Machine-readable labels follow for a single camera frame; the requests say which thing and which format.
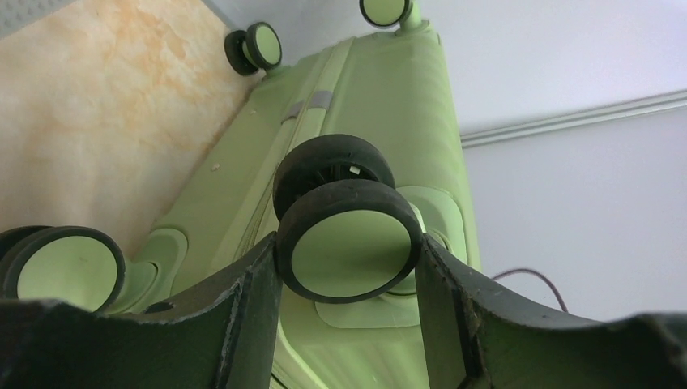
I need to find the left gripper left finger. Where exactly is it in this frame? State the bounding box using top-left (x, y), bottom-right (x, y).
top-left (1, 233), bottom-right (282, 388)

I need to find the green hard-shell suitcase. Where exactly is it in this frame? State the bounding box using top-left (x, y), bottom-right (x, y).
top-left (1, 1), bottom-right (479, 388)

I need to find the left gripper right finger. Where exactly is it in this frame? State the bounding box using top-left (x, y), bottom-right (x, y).
top-left (416, 236), bottom-right (686, 388)

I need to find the right aluminium corner post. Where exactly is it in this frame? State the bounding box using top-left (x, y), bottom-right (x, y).
top-left (461, 89), bottom-right (686, 149)

